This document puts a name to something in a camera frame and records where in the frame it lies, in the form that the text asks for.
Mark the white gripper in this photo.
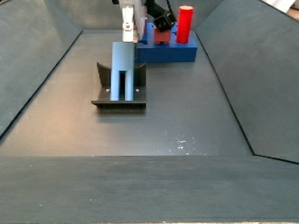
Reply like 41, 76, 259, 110
119, 0, 147, 42

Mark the light blue square-circle object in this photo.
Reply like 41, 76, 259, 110
109, 42, 135, 101

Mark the black curved fixture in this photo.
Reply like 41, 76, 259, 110
91, 63, 145, 109

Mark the red pentagon peg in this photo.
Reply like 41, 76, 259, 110
153, 28, 171, 45

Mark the red hexagonal peg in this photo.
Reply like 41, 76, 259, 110
176, 5, 194, 44

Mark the blue shape sorter base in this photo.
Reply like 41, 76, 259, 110
135, 23, 198, 63

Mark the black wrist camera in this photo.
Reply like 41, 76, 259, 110
144, 0, 176, 33

